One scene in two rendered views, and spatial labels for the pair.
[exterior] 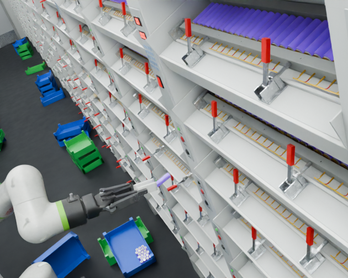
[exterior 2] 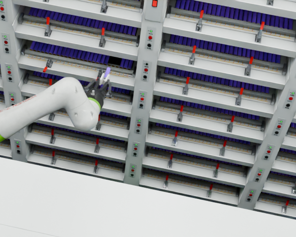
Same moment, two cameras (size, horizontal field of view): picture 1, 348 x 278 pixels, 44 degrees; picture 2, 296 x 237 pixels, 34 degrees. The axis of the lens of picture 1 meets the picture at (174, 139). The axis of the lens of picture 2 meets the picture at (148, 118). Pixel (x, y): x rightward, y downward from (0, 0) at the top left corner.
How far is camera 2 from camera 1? 1.89 m
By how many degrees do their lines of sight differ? 58
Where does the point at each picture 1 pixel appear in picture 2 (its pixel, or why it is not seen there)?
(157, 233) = not seen: outside the picture
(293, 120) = (287, 10)
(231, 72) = not seen: outside the picture
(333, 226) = (282, 46)
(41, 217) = (94, 108)
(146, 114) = (50, 33)
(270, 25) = not seen: outside the picture
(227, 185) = (176, 58)
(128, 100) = (15, 24)
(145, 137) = (19, 55)
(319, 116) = (295, 7)
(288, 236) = (229, 67)
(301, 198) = (263, 41)
